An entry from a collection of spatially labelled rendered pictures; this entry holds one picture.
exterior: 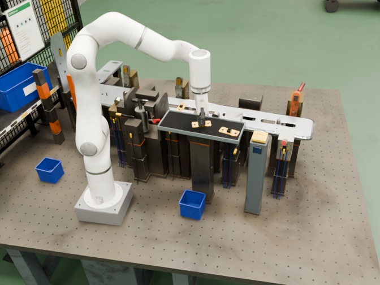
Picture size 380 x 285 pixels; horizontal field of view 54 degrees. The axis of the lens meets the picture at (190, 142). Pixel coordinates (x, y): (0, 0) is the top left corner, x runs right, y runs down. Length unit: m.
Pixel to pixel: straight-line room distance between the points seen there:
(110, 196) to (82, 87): 0.59
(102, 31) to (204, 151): 0.68
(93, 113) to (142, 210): 0.61
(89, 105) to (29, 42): 1.07
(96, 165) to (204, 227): 0.58
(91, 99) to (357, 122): 2.84
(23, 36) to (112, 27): 1.16
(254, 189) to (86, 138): 0.79
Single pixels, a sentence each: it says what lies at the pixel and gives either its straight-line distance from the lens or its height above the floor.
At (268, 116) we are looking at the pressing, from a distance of 2.02.
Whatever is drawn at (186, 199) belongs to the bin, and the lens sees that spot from 1.93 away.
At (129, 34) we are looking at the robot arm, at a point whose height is 1.61.
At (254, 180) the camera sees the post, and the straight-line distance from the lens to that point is 1.74.
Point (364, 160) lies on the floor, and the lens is 3.47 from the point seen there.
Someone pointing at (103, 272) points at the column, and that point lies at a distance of 2.20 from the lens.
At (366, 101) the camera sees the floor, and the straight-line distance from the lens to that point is 4.24.
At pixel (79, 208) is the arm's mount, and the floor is 0.80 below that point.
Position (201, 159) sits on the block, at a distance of 1.74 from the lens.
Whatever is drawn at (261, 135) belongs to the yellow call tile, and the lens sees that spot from 1.62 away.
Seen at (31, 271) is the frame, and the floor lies 0.41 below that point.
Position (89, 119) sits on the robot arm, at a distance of 1.59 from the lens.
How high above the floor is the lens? 2.14
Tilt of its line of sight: 39 degrees down
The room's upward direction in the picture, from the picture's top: 3 degrees counter-clockwise
